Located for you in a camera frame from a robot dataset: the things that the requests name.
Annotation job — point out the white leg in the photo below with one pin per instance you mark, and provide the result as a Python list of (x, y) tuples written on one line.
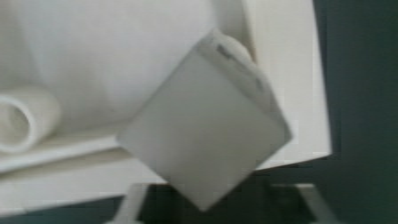
[(208, 129)]

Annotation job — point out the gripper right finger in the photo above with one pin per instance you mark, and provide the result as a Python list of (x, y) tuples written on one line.
[(301, 204)]

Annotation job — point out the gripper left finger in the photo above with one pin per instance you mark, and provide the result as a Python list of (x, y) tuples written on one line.
[(148, 205)]

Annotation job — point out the white square tabletop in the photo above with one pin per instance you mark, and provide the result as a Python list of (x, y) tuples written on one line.
[(89, 52)]

